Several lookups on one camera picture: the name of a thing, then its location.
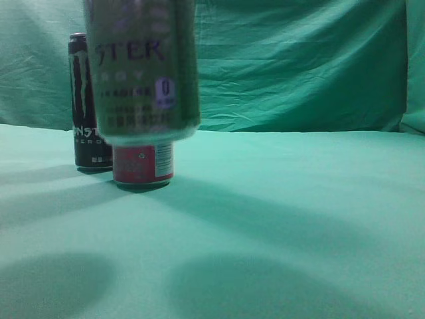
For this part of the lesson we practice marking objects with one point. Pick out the green Monster energy can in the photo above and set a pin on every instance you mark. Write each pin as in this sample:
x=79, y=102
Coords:
x=143, y=65

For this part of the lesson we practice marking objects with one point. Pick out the red soda can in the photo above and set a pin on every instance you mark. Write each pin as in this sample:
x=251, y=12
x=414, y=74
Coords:
x=144, y=165

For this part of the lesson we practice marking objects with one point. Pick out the green cloth backdrop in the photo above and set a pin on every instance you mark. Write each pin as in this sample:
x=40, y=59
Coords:
x=264, y=66

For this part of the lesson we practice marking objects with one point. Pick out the black Monster energy can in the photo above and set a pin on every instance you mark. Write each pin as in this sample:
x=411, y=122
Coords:
x=91, y=152

